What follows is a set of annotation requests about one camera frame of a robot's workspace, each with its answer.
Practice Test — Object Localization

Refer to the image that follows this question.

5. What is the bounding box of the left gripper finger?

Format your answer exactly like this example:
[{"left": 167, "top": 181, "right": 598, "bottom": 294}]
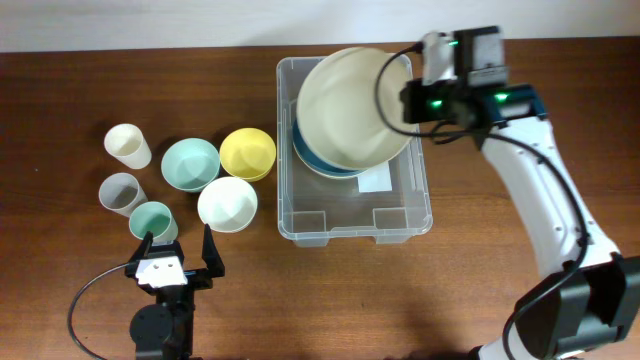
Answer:
[
  {"left": 129, "top": 231, "right": 153, "bottom": 263},
  {"left": 201, "top": 224, "right": 225, "bottom": 278}
]

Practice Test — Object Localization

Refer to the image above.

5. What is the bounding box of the mint green plastic cup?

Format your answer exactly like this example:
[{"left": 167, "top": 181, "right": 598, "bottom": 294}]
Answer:
[{"left": 129, "top": 201, "right": 178, "bottom": 245}]

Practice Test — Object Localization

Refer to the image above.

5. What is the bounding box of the translucent grey plastic cup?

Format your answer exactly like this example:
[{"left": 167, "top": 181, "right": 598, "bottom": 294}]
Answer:
[{"left": 98, "top": 173, "right": 148, "bottom": 217}]

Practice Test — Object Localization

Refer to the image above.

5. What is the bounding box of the beige plate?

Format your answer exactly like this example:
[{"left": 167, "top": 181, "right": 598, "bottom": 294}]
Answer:
[{"left": 296, "top": 47, "right": 416, "bottom": 170}]

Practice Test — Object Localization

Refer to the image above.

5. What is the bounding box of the dark blue plate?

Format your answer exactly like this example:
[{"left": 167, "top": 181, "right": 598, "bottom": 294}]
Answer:
[{"left": 292, "top": 120, "right": 356, "bottom": 173}]

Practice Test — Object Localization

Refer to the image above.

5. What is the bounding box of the cream plate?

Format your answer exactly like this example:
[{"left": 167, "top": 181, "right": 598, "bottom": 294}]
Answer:
[{"left": 294, "top": 149, "right": 365, "bottom": 180}]

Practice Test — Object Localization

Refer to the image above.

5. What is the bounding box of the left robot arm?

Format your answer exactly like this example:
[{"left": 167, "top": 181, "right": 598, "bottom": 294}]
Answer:
[{"left": 125, "top": 226, "right": 225, "bottom": 359}]

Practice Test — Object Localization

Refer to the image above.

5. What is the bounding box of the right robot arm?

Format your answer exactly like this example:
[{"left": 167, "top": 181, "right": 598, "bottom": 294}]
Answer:
[{"left": 401, "top": 26, "right": 639, "bottom": 359}]

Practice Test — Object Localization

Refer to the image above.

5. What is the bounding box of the white bowl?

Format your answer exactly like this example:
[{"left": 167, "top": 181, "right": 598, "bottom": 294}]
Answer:
[{"left": 197, "top": 177, "right": 258, "bottom": 233}]

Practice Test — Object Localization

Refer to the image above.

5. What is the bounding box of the mint green bowl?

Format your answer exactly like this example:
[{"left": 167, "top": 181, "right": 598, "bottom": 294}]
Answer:
[{"left": 161, "top": 138, "right": 221, "bottom": 193}]

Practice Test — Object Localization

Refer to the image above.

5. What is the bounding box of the white label in bin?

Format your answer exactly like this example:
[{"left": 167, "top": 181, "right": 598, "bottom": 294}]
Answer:
[{"left": 357, "top": 162, "right": 392, "bottom": 193}]

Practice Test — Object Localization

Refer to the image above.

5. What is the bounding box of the yellow bowl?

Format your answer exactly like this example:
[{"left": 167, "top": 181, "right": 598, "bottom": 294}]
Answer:
[{"left": 220, "top": 128, "right": 277, "bottom": 182}]

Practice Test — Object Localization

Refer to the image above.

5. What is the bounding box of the clear plastic storage bin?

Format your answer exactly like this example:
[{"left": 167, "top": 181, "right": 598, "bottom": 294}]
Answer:
[{"left": 276, "top": 56, "right": 433, "bottom": 247}]

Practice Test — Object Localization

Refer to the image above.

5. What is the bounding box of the cream plastic cup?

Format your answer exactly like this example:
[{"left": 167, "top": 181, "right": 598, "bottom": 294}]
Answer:
[{"left": 103, "top": 123, "right": 152, "bottom": 170}]

